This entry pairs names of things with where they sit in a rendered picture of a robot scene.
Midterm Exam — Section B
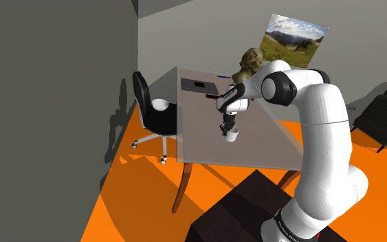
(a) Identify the mountain landscape wall picture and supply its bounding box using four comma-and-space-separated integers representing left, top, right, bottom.
258, 13, 330, 69

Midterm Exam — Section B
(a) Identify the dark robot stand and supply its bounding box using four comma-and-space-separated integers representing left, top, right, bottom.
184, 168, 348, 242

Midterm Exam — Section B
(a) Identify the white bowl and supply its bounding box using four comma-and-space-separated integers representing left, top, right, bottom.
151, 98, 170, 112

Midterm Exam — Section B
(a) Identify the dark grey flat box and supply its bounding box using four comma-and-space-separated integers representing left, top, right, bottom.
181, 77, 220, 96

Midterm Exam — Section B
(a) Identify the olive bust figure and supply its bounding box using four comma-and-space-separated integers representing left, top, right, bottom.
231, 47, 265, 85

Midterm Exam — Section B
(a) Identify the black office chair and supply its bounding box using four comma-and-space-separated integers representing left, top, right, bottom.
131, 71, 181, 165

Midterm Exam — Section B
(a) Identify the dark armchair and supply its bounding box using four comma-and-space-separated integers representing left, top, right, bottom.
349, 79, 387, 157

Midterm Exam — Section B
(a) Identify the grey table with brown legs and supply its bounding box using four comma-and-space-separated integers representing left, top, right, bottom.
171, 65, 305, 215

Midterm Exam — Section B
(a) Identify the white cup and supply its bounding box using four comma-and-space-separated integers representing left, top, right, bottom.
222, 126, 241, 143

